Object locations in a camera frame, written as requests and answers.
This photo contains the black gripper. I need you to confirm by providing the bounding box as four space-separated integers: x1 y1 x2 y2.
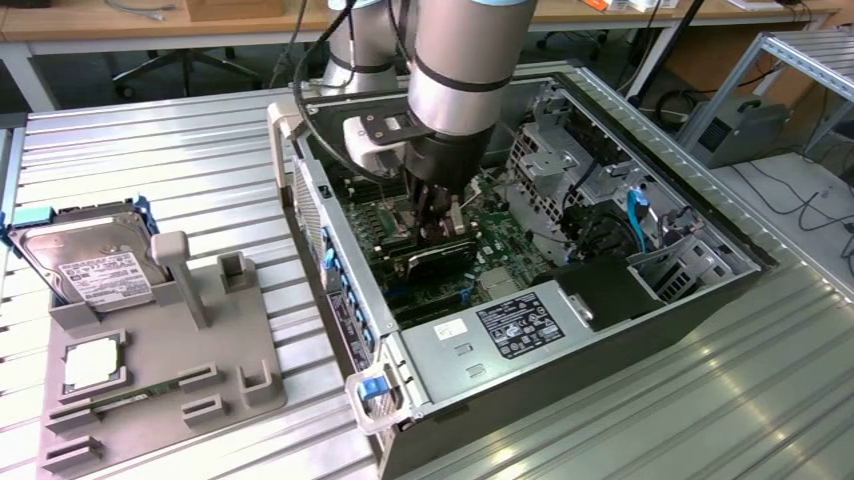
402 127 497 191

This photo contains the blue disk wire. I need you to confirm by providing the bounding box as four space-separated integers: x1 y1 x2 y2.
626 184 660 256

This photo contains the wooden desk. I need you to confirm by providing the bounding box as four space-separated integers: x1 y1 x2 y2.
0 0 842 111

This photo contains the grey power supply unit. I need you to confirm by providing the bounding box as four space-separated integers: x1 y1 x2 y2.
399 279 595 404

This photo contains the green RAM stick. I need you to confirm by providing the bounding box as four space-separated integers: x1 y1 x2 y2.
92 382 182 414

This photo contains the grey plastic parts rack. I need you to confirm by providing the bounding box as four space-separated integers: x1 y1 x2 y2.
39 230 290 474

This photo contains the grey coiled cable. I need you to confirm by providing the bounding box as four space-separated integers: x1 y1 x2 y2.
104 0 180 22

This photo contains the black camera cable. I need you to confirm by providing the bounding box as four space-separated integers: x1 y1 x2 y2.
293 0 402 186

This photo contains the perforated metal disk bay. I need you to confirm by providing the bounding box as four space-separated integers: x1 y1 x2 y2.
630 234 762 306

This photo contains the black thin cable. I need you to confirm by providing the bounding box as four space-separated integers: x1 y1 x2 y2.
730 162 854 234

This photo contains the silver hard disk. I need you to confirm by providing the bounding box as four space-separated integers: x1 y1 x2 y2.
18 212 174 314

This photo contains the black tower box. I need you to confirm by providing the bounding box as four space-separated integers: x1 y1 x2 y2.
693 99 794 170

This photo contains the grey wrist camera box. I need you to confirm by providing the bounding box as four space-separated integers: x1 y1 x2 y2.
341 113 429 181

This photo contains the brown cardboard box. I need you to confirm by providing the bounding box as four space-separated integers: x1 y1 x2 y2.
184 0 286 22

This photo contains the open grey PC case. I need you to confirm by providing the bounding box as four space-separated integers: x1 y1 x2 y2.
265 59 782 479

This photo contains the black office chair base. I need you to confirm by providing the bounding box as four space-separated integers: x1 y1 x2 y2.
110 47 266 99

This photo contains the silver CPU chip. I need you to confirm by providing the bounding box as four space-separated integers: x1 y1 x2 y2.
64 340 127 387

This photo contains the aluminium profile frame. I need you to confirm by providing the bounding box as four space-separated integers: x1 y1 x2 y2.
677 29 854 169

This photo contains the green motherboard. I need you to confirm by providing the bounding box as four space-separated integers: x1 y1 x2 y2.
346 169 569 326

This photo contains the CPU socket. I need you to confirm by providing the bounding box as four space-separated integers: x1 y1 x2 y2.
391 207 421 236

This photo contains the blue disk caddy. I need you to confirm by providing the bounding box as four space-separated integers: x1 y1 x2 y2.
0 194 162 256

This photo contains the silver chipset heatsink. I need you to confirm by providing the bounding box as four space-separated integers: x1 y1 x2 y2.
479 269 526 299

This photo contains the black wire bundle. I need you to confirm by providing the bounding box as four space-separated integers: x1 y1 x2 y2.
563 199 635 264

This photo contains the metal disk bay cage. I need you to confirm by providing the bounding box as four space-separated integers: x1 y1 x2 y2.
510 122 602 236

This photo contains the black graphics card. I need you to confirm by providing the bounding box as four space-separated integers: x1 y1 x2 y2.
403 238 481 284

